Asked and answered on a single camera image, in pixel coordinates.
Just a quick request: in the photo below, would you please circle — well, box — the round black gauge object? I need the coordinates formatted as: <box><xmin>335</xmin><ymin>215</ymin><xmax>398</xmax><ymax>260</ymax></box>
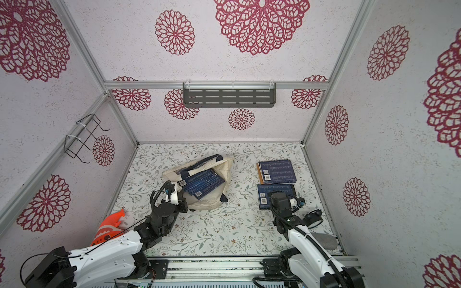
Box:
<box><xmin>303</xmin><ymin>209</ymin><xmax>324</xmax><ymax>229</ymax></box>

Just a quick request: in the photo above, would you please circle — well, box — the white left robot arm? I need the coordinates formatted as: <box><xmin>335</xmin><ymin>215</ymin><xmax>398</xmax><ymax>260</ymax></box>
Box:
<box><xmin>20</xmin><ymin>197</ymin><xmax>188</xmax><ymax>288</ymax></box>

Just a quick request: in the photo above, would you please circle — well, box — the cream canvas tote bag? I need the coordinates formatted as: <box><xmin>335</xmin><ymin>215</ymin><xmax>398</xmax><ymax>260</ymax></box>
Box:
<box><xmin>163</xmin><ymin>154</ymin><xmax>234</xmax><ymax>211</ymax></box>

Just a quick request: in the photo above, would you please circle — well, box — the red plastic object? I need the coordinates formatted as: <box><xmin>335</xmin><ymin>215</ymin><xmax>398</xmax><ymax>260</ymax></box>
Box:
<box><xmin>91</xmin><ymin>209</ymin><xmax>126</xmax><ymax>246</ymax></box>

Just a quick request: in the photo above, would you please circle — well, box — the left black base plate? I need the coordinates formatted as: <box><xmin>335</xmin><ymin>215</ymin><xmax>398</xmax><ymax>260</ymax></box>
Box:
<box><xmin>119</xmin><ymin>259</ymin><xmax>169</xmax><ymax>280</ymax></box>

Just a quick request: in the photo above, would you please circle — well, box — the aluminium front rail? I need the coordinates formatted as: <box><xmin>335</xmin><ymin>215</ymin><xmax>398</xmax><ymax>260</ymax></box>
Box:
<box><xmin>82</xmin><ymin>255</ymin><xmax>366</xmax><ymax>285</ymax></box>

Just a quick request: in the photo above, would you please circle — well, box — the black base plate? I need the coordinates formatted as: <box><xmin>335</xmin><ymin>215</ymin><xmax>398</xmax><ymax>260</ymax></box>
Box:
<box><xmin>260</xmin><ymin>258</ymin><xmax>288</xmax><ymax>278</ymax></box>
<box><xmin>119</xmin><ymin>259</ymin><xmax>169</xmax><ymax>280</ymax></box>

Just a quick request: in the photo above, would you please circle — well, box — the black wire wall rack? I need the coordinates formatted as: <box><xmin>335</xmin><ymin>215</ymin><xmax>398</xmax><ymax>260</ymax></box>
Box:
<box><xmin>63</xmin><ymin>114</ymin><xmax>110</xmax><ymax>164</ymax></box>

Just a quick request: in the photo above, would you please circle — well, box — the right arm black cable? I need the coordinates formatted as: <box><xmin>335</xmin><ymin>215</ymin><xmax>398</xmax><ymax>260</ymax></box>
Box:
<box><xmin>251</xmin><ymin>196</ymin><xmax>350</xmax><ymax>288</ymax></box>

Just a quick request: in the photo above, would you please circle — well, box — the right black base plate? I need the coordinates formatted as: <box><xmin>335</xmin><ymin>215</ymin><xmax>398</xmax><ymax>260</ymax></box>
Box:
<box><xmin>260</xmin><ymin>258</ymin><xmax>288</xmax><ymax>278</ymax></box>

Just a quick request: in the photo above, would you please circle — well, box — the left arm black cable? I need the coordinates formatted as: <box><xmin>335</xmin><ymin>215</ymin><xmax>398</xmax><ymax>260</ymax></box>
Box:
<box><xmin>149</xmin><ymin>179</ymin><xmax>177</xmax><ymax>213</ymax></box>

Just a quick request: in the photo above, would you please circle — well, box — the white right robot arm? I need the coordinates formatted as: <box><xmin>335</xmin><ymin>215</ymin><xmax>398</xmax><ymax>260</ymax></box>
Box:
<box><xmin>270</xmin><ymin>192</ymin><xmax>365</xmax><ymax>288</ymax></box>

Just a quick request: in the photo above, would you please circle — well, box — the grey slotted wall shelf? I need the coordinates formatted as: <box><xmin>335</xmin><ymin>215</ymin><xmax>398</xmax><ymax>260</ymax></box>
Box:
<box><xmin>182</xmin><ymin>82</ymin><xmax>277</xmax><ymax>108</ymax></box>

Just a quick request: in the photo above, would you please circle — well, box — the blue grid cover book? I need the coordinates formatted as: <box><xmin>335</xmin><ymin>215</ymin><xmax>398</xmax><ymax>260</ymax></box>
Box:
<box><xmin>260</xmin><ymin>160</ymin><xmax>297</xmax><ymax>185</ymax></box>

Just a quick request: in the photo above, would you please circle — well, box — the stack of blue books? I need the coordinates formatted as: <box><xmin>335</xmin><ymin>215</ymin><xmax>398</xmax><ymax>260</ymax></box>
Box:
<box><xmin>179</xmin><ymin>168</ymin><xmax>225</xmax><ymax>200</ymax></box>

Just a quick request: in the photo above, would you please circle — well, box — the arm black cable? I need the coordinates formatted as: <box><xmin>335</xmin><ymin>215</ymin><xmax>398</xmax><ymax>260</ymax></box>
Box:
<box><xmin>149</xmin><ymin>179</ymin><xmax>177</xmax><ymax>213</ymax></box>
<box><xmin>251</xmin><ymin>196</ymin><xmax>350</xmax><ymax>288</ymax></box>

